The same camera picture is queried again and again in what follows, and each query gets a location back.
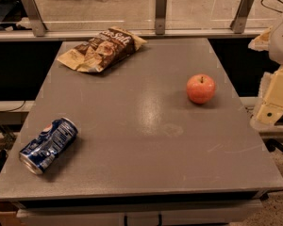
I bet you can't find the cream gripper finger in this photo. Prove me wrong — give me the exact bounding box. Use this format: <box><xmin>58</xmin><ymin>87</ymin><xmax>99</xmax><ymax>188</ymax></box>
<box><xmin>248</xmin><ymin>27</ymin><xmax>272</xmax><ymax>52</ymax></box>

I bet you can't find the brown chip bag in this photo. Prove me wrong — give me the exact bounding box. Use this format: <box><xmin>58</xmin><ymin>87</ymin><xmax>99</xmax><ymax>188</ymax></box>
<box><xmin>58</xmin><ymin>26</ymin><xmax>146</xmax><ymax>73</ymax></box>

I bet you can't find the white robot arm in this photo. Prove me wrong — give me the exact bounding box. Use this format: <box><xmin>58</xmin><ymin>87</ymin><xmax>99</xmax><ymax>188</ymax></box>
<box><xmin>248</xmin><ymin>13</ymin><xmax>283</xmax><ymax>131</ymax></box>

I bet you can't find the red apple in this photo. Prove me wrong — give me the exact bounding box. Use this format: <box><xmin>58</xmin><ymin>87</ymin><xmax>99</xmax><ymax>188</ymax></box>
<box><xmin>186</xmin><ymin>74</ymin><xmax>216</xmax><ymax>105</ymax></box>

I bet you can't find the crushed blue soda can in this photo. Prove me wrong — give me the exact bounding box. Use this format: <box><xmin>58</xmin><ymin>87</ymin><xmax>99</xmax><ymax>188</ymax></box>
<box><xmin>19</xmin><ymin>118</ymin><xmax>78</xmax><ymax>175</ymax></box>

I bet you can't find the cardboard box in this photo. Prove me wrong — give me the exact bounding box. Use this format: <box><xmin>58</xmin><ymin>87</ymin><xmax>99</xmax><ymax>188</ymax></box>
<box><xmin>0</xmin><ymin>202</ymin><xmax>25</xmax><ymax>226</ymax></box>

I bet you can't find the right metal bracket post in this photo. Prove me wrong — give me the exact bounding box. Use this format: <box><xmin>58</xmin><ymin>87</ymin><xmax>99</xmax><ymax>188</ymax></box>
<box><xmin>230</xmin><ymin>0</ymin><xmax>255</xmax><ymax>34</ymax></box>

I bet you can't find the metal bracket post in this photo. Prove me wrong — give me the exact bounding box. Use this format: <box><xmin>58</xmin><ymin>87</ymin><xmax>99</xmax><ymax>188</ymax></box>
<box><xmin>230</xmin><ymin>0</ymin><xmax>255</xmax><ymax>34</ymax></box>
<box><xmin>21</xmin><ymin>0</ymin><xmax>47</xmax><ymax>37</ymax></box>
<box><xmin>155</xmin><ymin>0</ymin><xmax>167</xmax><ymax>35</ymax></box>

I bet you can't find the middle metal bracket post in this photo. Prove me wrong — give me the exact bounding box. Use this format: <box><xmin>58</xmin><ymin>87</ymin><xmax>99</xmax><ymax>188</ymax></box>
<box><xmin>155</xmin><ymin>0</ymin><xmax>167</xmax><ymax>35</ymax></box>

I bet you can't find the left metal bracket post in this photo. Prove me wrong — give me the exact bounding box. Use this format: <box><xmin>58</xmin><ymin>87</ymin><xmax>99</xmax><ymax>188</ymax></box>
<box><xmin>21</xmin><ymin>0</ymin><xmax>47</xmax><ymax>37</ymax></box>

